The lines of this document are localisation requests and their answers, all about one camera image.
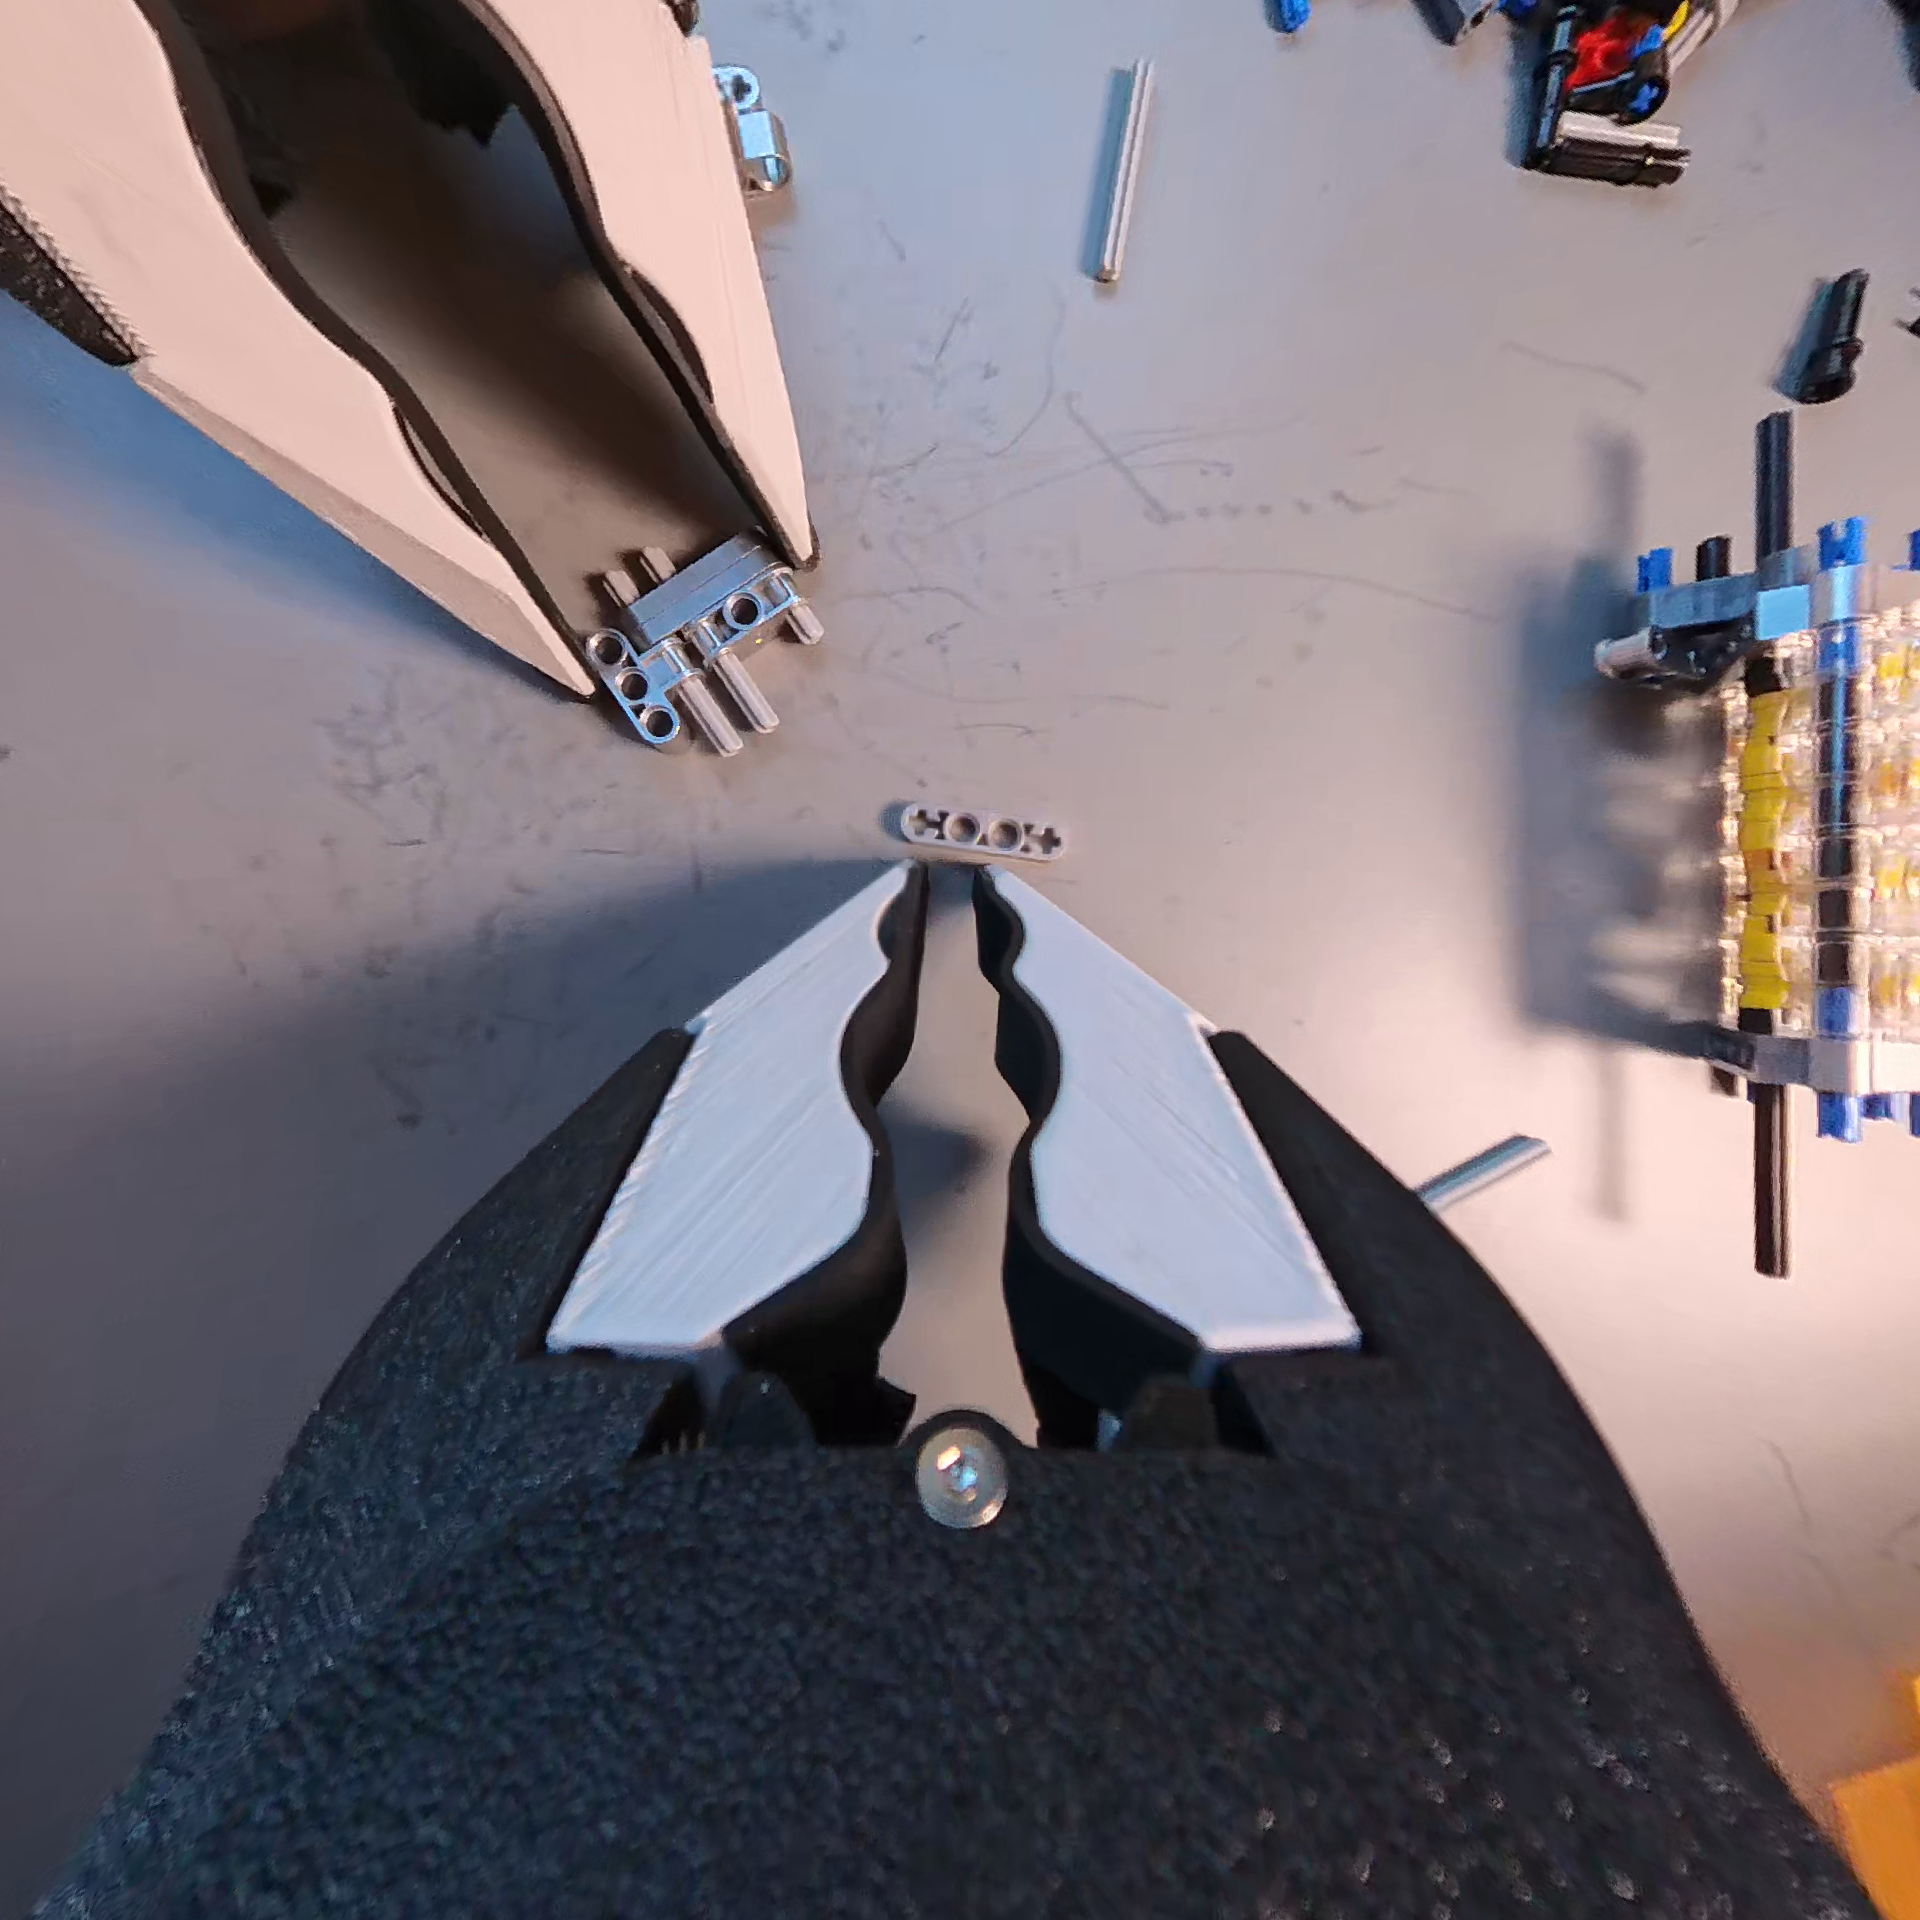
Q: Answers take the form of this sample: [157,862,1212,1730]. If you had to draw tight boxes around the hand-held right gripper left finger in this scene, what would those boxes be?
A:
[552,865,942,1377]

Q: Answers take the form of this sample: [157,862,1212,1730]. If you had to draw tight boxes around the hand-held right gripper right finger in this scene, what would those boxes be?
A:
[978,865,1360,1377]

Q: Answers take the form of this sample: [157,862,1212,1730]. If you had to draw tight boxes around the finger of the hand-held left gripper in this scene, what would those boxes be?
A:
[0,0,601,697]
[481,0,821,577]

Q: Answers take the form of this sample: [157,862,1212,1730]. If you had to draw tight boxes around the short grey holed beam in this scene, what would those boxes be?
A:
[890,801,1072,865]

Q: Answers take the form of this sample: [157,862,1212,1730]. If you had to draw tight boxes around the grey brick beam assembly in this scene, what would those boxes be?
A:
[585,535,827,760]

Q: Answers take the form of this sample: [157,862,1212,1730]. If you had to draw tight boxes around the grey desk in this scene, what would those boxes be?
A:
[0,0,1920,1920]

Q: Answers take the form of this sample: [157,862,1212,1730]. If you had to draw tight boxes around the grey double-loop brick connector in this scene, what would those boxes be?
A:
[716,67,798,198]

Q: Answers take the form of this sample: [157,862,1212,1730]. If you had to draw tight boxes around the thin grey axle rod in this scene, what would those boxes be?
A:
[1410,1137,1553,1212]
[1091,62,1157,288]

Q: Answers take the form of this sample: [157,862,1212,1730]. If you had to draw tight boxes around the yellow and clear brick model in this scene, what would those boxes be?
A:
[1592,407,1920,1278]

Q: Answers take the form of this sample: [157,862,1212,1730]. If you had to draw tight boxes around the pile of blue brick pieces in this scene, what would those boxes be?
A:
[1261,0,1757,188]

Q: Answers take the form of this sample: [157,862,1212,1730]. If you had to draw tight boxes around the black brick pin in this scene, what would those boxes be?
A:
[1793,272,1873,401]

